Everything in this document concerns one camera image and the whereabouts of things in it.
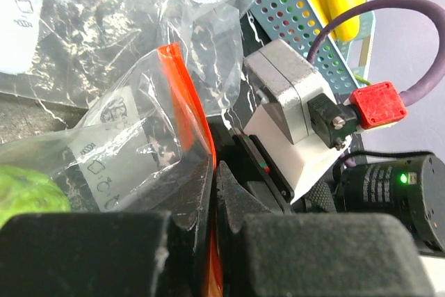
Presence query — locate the clear bag with green food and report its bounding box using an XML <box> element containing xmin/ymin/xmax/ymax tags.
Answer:
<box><xmin>0</xmin><ymin>42</ymin><xmax>223</xmax><ymax>297</ymax></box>

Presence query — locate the light blue plastic basket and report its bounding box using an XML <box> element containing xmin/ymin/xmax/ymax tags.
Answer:
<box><xmin>250</xmin><ymin>0</ymin><xmax>375</xmax><ymax>95</ymax></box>

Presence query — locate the clear zip bag red seal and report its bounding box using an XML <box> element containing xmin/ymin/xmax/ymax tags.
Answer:
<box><xmin>0</xmin><ymin>0</ymin><xmax>268</xmax><ymax>119</ymax></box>

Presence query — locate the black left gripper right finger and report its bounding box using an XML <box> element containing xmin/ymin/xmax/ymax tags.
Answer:
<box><xmin>216</xmin><ymin>162</ymin><xmax>435</xmax><ymax>296</ymax></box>

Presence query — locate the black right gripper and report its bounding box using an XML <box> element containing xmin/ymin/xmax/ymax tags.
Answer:
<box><xmin>208</xmin><ymin>115</ymin><xmax>341</xmax><ymax>215</ymax></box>

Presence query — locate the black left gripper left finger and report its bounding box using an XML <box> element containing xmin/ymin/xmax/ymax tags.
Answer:
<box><xmin>1</xmin><ymin>158</ymin><xmax>213</xmax><ymax>296</ymax></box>

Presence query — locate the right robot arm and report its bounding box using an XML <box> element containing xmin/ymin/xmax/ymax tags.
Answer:
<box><xmin>210</xmin><ymin>121</ymin><xmax>444</xmax><ymax>259</ymax></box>

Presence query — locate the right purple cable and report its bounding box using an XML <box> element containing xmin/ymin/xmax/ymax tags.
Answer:
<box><xmin>305</xmin><ymin>0</ymin><xmax>445</xmax><ymax>109</ymax></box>

